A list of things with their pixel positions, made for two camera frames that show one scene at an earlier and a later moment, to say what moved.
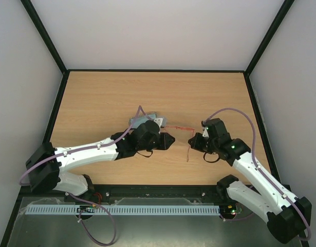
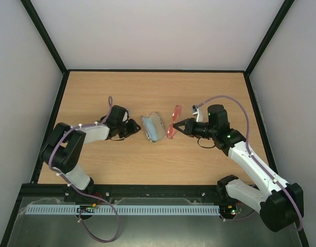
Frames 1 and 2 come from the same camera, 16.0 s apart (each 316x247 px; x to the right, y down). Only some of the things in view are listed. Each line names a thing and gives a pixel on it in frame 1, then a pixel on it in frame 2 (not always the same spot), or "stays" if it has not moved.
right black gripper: [200, 143] → [188, 126]
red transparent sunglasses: [193, 129] → [177, 113]
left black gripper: [165, 144] → [133, 128]
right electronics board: [230, 209] stays
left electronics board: [87, 209] stays
